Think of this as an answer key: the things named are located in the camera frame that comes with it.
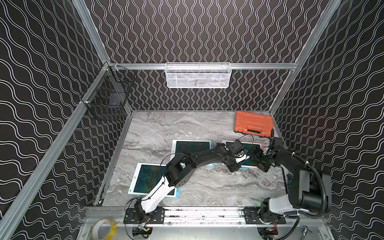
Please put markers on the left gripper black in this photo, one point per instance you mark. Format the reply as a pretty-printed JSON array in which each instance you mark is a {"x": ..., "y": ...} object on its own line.
[{"x": 250, "y": 154}]

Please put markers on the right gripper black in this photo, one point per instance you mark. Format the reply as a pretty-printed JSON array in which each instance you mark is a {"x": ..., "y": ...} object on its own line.
[{"x": 264, "y": 159}]

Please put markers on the pink writing tablet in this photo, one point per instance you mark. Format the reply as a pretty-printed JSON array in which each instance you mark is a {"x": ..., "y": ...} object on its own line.
[{"x": 244, "y": 162}]

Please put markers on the blue tablet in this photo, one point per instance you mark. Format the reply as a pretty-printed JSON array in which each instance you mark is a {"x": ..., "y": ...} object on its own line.
[
  {"x": 146, "y": 177},
  {"x": 189, "y": 146}
]

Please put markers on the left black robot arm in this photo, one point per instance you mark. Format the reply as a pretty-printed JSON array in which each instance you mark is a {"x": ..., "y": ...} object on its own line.
[{"x": 181, "y": 168}]

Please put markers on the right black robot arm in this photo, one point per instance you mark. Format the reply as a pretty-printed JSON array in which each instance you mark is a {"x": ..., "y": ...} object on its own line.
[{"x": 309, "y": 193}]

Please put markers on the orange plastic tool case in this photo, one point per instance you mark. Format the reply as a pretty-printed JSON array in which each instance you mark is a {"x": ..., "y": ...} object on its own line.
[{"x": 254, "y": 124}]

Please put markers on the yellow tape roll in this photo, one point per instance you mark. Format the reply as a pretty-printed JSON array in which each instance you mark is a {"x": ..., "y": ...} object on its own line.
[{"x": 104, "y": 229}]

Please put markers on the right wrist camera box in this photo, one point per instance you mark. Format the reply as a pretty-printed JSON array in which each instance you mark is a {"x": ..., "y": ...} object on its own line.
[{"x": 276, "y": 143}]

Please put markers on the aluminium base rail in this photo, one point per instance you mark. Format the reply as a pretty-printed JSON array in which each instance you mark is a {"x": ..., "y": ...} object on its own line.
[{"x": 223, "y": 216}]

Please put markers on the white wire basket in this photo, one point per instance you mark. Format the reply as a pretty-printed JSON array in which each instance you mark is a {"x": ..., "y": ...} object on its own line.
[{"x": 194, "y": 75}]

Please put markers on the black wire basket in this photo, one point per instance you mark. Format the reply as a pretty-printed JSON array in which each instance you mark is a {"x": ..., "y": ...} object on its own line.
[{"x": 110, "y": 100}]

